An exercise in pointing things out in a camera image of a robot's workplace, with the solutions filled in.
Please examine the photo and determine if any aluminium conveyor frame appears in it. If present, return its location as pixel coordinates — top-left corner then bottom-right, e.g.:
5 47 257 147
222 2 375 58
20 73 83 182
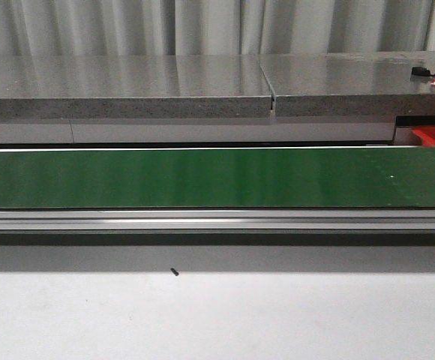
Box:
0 209 435 233

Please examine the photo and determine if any grey stone counter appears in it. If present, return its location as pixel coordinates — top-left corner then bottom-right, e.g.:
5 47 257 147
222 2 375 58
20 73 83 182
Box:
0 49 435 146

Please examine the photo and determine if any green conveyor belt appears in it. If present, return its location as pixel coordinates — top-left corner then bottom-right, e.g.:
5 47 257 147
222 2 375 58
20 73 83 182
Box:
0 147 435 209

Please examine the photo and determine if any white pleated curtain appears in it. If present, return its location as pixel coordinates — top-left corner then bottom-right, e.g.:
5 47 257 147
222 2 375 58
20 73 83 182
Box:
0 1 435 56

